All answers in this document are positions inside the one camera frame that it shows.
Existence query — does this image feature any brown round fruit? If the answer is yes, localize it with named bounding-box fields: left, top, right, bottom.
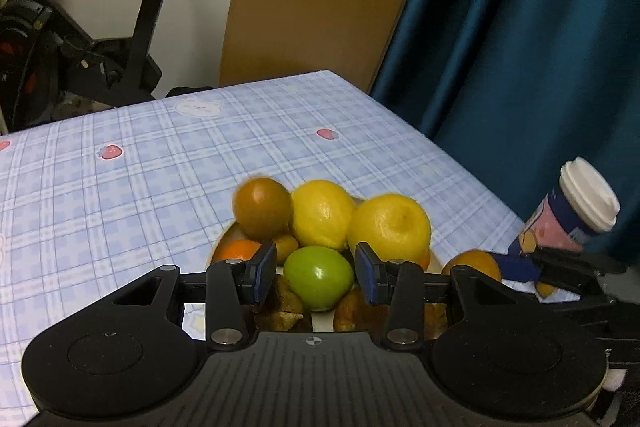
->
left=233, top=177, right=293, bottom=242

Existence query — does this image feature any beige round plate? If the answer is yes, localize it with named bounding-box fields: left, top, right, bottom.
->
left=209, top=219, right=448, bottom=334

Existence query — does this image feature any smooth oval yellow lemon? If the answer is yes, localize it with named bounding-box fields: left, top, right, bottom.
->
left=290, top=180, right=358, bottom=252

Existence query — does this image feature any printed paper cup white lid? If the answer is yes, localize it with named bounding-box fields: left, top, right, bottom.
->
left=507, top=157, right=622, bottom=258

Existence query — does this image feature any black exercise bike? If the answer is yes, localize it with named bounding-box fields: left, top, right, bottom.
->
left=0, top=0, right=243, bottom=132

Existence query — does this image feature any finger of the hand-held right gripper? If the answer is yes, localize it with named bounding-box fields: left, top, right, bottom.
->
left=492, top=247, right=626, bottom=293
left=542, top=294, right=618, bottom=323

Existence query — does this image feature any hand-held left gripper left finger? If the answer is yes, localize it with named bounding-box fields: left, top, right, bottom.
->
left=85, top=241, right=278, bottom=351

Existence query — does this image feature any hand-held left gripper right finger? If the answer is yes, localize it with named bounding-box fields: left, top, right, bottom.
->
left=354, top=242, right=551, bottom=351

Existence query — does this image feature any blue plaid tablecloth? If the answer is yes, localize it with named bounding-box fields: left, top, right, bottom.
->
left=0, top=69, right=526, bottom=427

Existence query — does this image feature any round dimpled yellow citrus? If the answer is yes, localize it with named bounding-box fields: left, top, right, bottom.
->
left=347, top=194, right=432, bottom=270

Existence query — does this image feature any dark blue curtain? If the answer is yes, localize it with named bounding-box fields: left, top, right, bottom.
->
left=370, top=0, right=640, bottom=268

